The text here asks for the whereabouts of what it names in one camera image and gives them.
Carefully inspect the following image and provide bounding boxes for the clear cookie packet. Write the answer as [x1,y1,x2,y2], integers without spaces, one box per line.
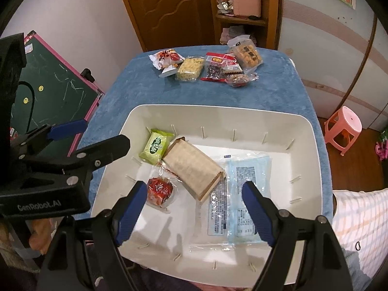
[227,35,264,73]

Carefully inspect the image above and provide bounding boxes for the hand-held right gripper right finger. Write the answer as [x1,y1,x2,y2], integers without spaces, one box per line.
[242,181,355,291]

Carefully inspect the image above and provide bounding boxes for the pink plastic stool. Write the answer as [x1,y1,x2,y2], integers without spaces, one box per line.
[324,106,363,156]

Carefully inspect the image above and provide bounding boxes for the red round snack packet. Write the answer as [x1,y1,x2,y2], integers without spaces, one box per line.
[146,176,176,210]

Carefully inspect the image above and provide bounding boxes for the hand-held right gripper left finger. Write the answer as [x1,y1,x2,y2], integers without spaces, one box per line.
[36,181,149,291]

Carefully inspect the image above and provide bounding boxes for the clear packet white label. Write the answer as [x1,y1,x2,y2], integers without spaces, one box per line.
[197,176,234,240]

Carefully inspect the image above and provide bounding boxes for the pile of wrappers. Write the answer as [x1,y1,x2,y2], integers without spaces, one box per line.
[216,0,235,16]

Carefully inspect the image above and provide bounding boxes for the pink green toy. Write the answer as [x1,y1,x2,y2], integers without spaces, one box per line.
[375,129,388,161]

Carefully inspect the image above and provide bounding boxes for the green chalkboard pink frame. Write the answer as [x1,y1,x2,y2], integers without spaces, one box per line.
[9,31,105,158]

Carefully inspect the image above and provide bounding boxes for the white plastic bin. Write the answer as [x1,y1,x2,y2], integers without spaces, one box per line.
[90,105,323,288]

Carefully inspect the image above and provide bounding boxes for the red white small packet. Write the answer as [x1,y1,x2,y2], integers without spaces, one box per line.
[223,53,243,75]

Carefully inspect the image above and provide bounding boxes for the folded pink clothes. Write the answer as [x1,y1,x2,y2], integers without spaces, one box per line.
[220,26,258,46]

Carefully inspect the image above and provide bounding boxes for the blue tablecloth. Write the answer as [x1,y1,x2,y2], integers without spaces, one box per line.
[77,46,334,222]

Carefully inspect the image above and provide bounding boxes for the person's checked clothing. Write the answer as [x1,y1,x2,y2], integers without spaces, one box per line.
[332,188,388,287]

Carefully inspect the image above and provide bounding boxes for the yellow puffed snack packet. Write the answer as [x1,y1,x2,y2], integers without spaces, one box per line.
[175,56,206,82]

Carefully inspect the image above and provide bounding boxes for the green snack packet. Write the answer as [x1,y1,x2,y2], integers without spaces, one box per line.
[139,128,174,165]

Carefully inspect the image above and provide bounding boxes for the red topped dark snack packet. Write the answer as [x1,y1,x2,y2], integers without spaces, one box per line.
[200,53,228,83]

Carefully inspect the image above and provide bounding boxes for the wooden shelf unit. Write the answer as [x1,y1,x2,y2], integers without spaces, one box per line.
[209,0,279,50]

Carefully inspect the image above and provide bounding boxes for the brown nut snack packet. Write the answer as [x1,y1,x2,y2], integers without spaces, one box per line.
[226,72,259,88]

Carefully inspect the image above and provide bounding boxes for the blue flat clear packet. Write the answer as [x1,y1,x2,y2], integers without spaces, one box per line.
[189,150,273,251]

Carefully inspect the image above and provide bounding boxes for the person's left hand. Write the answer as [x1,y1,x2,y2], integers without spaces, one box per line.
[29,218,50,249]

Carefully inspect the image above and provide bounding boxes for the beige paper snack packet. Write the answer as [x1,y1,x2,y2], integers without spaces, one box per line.
[162,137,227,202]

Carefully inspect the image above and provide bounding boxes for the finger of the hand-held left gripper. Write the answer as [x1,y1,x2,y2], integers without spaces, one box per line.
[12,119,87,158]
[21,134,131,185]

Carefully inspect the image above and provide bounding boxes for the red white pastry packet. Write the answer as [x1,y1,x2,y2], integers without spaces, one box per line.
[148,48,185,78]

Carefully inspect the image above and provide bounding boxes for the pale striped wardrobe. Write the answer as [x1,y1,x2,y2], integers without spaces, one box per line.
[277,0,388,131]

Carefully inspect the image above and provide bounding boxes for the wooden door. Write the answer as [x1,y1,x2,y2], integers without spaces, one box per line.
[114,0,217,52]

